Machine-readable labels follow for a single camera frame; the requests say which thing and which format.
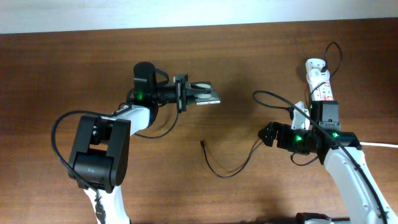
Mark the black Galaxy flip smartphone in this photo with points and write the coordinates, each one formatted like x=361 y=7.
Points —
x=208 y=84

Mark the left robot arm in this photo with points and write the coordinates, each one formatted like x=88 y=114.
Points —
x=101 y=147

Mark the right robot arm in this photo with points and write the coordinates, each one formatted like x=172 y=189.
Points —
x=318 y=130

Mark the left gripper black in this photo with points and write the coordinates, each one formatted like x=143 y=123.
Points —
x=183 y=91

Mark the white USB charger plug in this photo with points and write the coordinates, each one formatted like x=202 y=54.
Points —
x=315 y=76

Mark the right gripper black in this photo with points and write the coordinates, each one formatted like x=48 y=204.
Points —
x=285 y=130

